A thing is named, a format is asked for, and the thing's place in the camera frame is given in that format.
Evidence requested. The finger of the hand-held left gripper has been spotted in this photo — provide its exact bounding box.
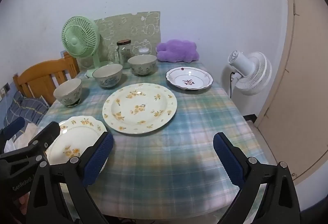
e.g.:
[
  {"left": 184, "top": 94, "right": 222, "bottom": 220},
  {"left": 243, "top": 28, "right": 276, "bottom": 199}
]
[
  {"left": 0, "top": 121, "right": 61, "bottom": 163},
  {"left": 0, "top": 117, "right": 25, "bottom": 149}
]

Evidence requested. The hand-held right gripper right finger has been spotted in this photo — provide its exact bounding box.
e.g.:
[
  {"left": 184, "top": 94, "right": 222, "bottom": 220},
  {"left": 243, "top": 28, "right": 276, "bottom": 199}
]
[{"left": 213, "top": 132, "right": 300, "bottom": 224}]

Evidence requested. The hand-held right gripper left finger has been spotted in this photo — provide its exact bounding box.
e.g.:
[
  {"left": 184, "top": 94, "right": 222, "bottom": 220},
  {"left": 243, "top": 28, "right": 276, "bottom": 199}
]
[{"left": 26, "top": 132, "right": 114, "bottom": 224}]

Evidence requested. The small scalloped yellow floral plate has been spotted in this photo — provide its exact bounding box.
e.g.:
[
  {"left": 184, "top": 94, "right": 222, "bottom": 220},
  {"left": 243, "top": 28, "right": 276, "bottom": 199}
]
[{"left": 45, "top": 116, "right": 108, "bottom": 173}]

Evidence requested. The beige plate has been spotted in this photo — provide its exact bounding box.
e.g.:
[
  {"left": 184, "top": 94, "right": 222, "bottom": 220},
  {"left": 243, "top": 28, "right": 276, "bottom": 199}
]
[{"left": 53, "top": 78, "right": 83, "bottom": 108}]

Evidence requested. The large yellow floral plate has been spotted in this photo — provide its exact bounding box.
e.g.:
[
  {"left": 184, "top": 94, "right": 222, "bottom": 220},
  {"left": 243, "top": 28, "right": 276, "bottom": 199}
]
[{"left": 102, "top": 83, "right": 178, "bottom": 135}]

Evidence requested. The blue floral bowl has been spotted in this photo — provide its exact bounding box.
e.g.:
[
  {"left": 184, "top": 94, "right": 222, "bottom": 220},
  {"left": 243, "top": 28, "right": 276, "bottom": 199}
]
[{"left": 92, "top": 64, "right": 124, "bottom": 89}]

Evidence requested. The small-flower patterned bowl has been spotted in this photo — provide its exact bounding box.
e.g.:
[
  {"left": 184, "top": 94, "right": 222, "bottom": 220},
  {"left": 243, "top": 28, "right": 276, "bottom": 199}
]
[{"left": 127, "top": 55, "right": 157, "bottom": 76}]

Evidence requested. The cream cloth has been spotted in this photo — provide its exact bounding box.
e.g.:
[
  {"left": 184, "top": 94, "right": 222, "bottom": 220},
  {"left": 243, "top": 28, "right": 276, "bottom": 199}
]
[{"left": 5, "top": 124, "right": 41, "bottom": 153}]

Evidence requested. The grey plaid pillow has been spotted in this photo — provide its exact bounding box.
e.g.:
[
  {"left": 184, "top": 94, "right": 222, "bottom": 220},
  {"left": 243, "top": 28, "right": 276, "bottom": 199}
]
[{"left": 0, "top": 91, "right": 49, "bottom": 132}]

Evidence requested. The wooden bed headboard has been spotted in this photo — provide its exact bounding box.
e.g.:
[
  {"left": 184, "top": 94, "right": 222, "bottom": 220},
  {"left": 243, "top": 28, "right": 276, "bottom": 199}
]
[{"left": 13, "top": 51, "right": 80, "bottom": 105}]

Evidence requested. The green plaid tablecloth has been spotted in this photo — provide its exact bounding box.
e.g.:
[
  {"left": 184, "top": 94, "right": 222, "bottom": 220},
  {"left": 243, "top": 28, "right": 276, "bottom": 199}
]
[{"left": 38, "top": 60, "right": 269, "bottom": 221}]

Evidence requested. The white standing fan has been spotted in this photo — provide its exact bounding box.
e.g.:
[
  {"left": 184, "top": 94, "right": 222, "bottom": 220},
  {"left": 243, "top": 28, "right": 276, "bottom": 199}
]
[{"left": 222, "top": 51, "right": 272, "bottom": 99}]

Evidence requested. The green desk fan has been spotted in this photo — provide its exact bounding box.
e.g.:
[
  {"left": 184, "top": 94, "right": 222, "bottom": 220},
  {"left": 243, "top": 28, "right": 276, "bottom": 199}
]
[{"left": 61, "top": 16, "right": 103, "bottom": 78}]

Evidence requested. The beige door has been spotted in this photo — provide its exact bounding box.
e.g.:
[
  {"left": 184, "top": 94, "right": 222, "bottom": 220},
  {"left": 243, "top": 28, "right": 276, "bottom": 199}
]
[{"left": 254, "top": 0, "right": 328, "bottom": 186}]

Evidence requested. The glass jar with dark lid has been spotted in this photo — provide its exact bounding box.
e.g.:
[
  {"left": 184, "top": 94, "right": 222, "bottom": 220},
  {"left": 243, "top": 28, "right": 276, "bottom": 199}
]
[{"left": 114, "top": 39, "right": 132, "bottom": 69}]

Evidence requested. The purple plush toy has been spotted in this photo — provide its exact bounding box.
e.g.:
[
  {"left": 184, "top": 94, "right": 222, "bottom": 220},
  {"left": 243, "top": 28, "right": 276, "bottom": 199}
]
[{"left": 156, "top": 39, "right": 200, "bottom": 63}]

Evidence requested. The green cartoon printed board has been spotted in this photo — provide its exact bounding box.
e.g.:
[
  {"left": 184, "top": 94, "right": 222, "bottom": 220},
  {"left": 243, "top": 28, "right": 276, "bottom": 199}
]
[{"left": 93, "top": 11, "right": 161, "bottom": 63}]

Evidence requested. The black fan cable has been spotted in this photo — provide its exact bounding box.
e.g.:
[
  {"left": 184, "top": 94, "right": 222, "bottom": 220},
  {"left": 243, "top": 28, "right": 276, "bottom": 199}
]
[{"left": 229, "top": 71, "right": 235, "bottom": 99}]

